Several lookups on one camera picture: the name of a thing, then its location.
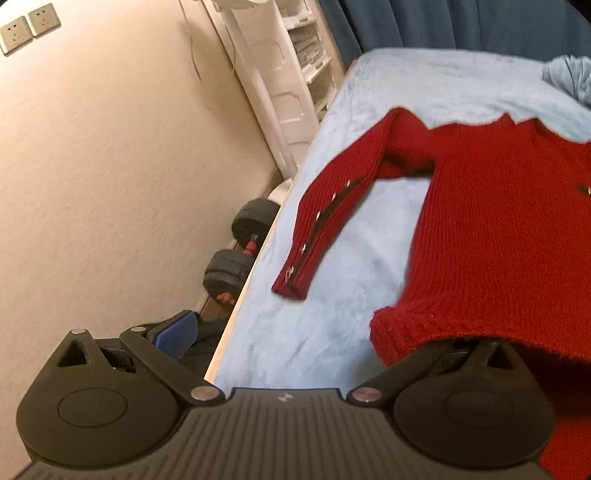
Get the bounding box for white wall socket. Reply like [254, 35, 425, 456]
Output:
[0, 16, 34, 56]
[27, 2, 62, 37]

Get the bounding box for thin wall cable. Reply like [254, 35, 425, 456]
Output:
[178, 0, 241, 89]

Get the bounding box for black dumbbell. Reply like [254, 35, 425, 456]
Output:
[203, 198, 282, 306]

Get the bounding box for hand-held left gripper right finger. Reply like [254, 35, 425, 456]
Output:
[346, 339, 528, 408]

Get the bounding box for light blue fleece blanket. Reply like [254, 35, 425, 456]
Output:
[212, 46, 591, 393]

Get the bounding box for dark blue curtain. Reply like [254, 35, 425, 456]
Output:
[318, 0, 591, 63]

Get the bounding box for white storage rack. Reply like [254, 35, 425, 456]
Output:
[203, 0, 347, 181]

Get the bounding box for red knit sweater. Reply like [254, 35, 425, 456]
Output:
[271, 107, 591, 480]

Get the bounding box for crumpled grey-blue cloth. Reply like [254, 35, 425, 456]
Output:
[541, 54, 591, 105]

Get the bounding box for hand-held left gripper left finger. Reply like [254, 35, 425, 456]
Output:
[55, 310, 228, 409]

